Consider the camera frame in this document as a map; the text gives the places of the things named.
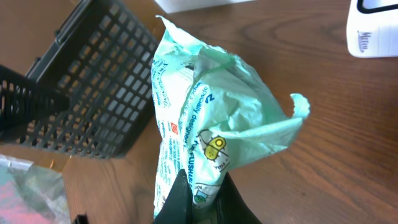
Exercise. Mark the white barcode scanner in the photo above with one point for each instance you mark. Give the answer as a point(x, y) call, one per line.
point(371, 30)

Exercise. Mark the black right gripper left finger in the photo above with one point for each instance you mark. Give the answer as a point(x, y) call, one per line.
point(177, 208)

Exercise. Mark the grey plastic mesh basket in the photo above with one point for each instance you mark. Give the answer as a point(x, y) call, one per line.
point(90, 94)

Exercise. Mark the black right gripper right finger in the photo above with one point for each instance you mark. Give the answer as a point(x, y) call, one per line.
point(230, 206)

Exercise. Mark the round dark green packet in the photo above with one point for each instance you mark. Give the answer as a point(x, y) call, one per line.
point(31, 194)

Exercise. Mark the mint green snack packet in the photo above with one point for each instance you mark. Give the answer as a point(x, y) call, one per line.
point(215, 114)

